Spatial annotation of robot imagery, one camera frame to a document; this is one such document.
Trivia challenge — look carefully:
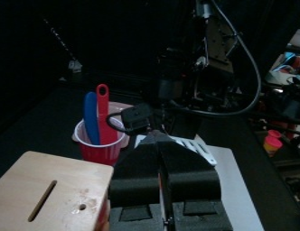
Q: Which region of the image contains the white clamp on rod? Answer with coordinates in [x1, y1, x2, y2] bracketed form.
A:
[44, 18, 84, 74]

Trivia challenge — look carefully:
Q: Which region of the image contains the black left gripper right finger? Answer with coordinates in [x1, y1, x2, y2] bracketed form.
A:
[157, 140, 235, 231]

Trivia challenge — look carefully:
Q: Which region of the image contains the red plastic cup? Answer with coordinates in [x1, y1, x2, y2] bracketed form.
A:
[72, 116, 132, 167]

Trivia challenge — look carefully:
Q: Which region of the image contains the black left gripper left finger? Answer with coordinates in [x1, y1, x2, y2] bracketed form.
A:
[107, 140, 168, 231]

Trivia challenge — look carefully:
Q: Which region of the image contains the yellow dough can pink lid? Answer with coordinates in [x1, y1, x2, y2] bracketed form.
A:
[263, 129, 284, 158]

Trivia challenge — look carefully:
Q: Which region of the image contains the black block with cable loop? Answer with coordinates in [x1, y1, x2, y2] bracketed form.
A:
[107, 103, 156, 135]

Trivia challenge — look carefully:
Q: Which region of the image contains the red utensil handle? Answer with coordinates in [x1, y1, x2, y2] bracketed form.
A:
[95, 83, 120, 146]

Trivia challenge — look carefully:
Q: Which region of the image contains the black looped cable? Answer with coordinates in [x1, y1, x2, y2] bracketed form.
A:
[169, 0, 264, 118]

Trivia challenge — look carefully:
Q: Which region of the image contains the white box with clutter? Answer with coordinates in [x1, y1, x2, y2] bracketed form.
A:
[264, 28, 300, 87]

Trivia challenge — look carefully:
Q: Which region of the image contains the white slotted spatula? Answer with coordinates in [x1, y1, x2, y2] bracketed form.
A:
[171, 134, 219, 167]

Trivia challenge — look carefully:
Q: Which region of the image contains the wooden slotted block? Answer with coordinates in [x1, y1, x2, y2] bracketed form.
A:
[0, 150, 116, 231]

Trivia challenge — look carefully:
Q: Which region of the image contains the light grey mat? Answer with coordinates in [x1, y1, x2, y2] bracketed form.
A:
[133, 134, 266, 231]

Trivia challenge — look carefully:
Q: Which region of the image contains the blue utensil handle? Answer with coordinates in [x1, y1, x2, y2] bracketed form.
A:
[83, 91, 103, 146]

